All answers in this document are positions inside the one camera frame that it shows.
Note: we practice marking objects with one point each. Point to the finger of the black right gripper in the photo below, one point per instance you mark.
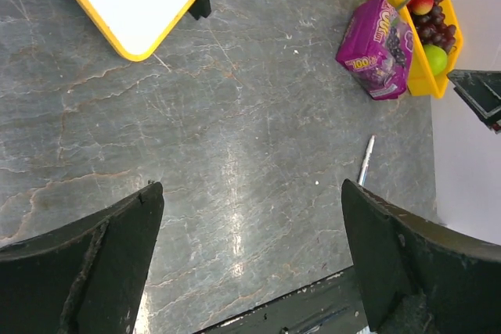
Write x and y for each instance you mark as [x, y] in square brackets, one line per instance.
[480, 90]

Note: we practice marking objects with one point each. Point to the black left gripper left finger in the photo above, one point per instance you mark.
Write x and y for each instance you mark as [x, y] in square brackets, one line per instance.
[87, 276]

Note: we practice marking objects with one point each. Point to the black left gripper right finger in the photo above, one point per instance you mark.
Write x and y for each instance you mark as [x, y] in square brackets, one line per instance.
[410, 268]

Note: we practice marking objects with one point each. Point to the white marker pen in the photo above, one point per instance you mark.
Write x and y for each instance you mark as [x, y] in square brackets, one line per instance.
[365, 163]

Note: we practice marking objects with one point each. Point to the black whiteboard stand foot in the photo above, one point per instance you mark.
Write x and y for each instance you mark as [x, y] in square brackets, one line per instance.
[200, 9]

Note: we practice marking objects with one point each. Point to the dark purple grape bunch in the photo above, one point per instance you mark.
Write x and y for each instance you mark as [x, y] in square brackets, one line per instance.
[433, 30]

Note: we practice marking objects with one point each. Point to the red yellow peach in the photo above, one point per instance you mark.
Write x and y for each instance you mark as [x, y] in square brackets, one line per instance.
[420, 7]

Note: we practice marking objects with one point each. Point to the purple grape snack bag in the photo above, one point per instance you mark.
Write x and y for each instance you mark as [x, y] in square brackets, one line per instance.
[377, 49]

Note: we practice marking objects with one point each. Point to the yellow plastic fruit tray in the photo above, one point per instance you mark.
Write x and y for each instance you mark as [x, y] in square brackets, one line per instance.
[421, 79]

